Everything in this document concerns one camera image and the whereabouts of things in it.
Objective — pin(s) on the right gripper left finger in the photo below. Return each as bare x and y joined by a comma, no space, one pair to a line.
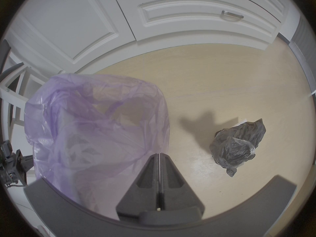
143,196

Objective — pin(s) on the white trash bin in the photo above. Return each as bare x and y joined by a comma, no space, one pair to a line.
103,181

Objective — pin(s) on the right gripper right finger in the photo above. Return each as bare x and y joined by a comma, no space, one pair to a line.
177,196

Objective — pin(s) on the purple plastic bag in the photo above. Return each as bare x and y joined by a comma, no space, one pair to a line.
74,102

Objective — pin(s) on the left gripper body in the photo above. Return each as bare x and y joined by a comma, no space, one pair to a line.
14,169

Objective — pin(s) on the white wardrobe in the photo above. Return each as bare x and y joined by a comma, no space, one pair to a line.
74,21

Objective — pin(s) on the white chair dark grey seat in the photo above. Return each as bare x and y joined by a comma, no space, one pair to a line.
22,92

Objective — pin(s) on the black plastic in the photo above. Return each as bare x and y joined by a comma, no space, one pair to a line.
237,157

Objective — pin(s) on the clear printed wrapper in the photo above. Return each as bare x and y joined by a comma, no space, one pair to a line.
244,146

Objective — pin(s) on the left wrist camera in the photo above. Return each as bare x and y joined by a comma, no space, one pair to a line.
6,150

